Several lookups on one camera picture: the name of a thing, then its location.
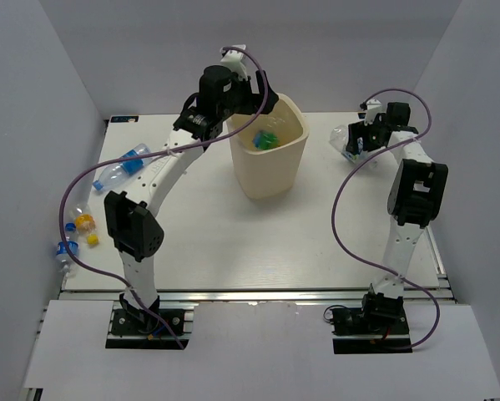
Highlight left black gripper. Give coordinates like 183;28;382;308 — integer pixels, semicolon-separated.
218;71;278;121

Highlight clear bottle green white label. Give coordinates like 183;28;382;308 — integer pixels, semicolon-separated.
329;122;381;165

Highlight green plastic bottle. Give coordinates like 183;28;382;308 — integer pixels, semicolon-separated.
257;130;280;150

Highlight clear bottle yellow label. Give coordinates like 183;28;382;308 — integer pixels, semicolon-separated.
69;202;99;247

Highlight small bottle blue label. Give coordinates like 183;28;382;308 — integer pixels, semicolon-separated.
55;222;79;274

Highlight clear bottle blue label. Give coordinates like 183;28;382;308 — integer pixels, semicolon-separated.
92;157;152;192
252;131;262;149

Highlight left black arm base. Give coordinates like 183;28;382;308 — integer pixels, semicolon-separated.
105;304;194;351

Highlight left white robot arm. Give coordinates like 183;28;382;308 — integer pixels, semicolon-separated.
104;65;279;333

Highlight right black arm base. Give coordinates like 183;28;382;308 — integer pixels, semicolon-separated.
322;302;412;355

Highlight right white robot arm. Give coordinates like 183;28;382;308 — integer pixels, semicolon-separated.
341;100;448;333

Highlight cream plastic bin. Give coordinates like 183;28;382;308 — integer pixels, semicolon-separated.
230;94;310;200

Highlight black logo sticker left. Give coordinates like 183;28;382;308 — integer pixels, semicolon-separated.
109;115;139;124

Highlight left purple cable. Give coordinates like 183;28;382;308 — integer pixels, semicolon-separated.
58;43;274;350

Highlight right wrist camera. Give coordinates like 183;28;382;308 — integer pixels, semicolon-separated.
358;98;383;124

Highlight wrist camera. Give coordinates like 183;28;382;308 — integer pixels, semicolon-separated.
220;50;248;80
358;98;383;124

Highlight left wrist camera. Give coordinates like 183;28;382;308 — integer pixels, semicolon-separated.
220;50;248;80

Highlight aluminium front rail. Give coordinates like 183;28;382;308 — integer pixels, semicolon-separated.
57;287;455;306

